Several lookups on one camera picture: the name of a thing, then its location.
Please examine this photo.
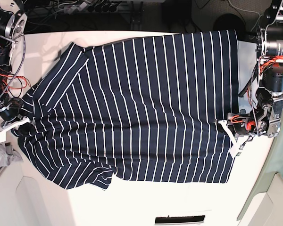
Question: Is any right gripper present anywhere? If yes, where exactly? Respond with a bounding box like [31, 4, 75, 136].
[0, 98, 34, 134]

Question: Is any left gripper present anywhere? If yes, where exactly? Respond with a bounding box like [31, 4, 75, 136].
[214, 112, 256, 151]

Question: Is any navy white striped t-shirt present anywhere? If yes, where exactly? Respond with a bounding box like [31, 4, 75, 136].
[12, 31, 239, 189]

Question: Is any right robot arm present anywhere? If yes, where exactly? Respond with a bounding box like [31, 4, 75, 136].
[0, 0, 30, 129]

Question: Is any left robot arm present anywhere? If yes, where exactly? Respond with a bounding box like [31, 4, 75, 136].
[215, 0, 283, 156]

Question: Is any grey clothes pile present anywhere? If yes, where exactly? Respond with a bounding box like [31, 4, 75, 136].
[0, 143, 23, 169]

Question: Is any black round chair base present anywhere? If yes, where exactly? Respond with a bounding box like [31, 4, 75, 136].
[213, 14, 246, 40]

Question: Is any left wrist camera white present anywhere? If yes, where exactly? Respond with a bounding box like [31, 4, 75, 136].
[229, 146, 241, 158]

